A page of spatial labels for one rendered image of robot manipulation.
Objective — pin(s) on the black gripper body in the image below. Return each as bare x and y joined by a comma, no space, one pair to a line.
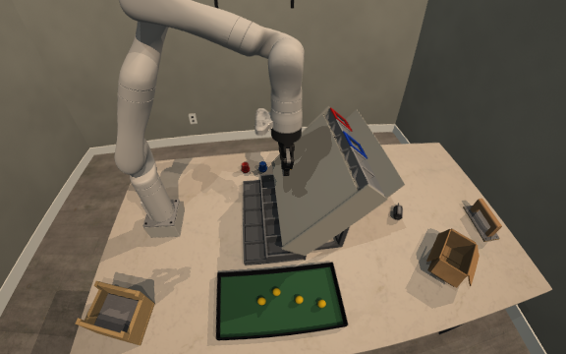
287,139

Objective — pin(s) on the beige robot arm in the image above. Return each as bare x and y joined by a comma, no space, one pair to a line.
138,77

